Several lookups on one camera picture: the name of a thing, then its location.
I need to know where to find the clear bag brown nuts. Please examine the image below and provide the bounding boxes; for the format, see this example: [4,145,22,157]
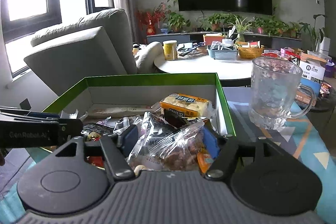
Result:
[127,120,205,171]

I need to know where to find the orange cracker package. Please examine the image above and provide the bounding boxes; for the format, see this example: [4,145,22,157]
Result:
[159,93,215,118]

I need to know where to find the long beige snack packet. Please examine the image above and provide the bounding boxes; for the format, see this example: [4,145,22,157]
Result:
[87,105,160,118]

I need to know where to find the silver foil snack packet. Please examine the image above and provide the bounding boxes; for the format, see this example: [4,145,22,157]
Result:
[139,112,171,146]

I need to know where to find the green cardboard box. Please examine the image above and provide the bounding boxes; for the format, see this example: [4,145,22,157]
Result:
[41,72,236,154]

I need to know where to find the white round coffee table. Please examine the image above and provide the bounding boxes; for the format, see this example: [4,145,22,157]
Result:
[154,54,253,80]

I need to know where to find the clear glass mug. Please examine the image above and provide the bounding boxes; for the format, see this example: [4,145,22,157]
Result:
[248,56,315,130]

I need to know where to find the blue storage basket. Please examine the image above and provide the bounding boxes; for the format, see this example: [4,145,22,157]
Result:
[207,46,238,60]

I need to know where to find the yellow woven basket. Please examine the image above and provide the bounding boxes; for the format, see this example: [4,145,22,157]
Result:
[238,46,264,60]

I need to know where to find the dark round side table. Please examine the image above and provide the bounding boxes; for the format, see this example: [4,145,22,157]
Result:
[310,77,335,113]

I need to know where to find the yellow tin can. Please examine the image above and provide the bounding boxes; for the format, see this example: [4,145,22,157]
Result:
[163,40,178,61]

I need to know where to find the blue white carton box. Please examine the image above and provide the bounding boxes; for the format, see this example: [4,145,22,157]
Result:
[299,60,325,106]

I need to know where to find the potted spider plant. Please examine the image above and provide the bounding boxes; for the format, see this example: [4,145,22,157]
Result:
[228,15,253,42]

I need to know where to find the grey sofa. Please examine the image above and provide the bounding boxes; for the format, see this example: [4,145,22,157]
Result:
[24,9,163,96]

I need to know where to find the grey tv cabinet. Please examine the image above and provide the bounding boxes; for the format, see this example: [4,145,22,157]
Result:
[146,31,302,51]

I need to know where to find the purple gift bag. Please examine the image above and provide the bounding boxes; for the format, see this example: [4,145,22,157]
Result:
[325,60,335,78]

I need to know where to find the white air purifier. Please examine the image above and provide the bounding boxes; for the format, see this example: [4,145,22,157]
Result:
[318,37,331,55]

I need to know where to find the red flower decoration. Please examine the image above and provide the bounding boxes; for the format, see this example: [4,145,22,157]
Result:
[135,2,168,36]

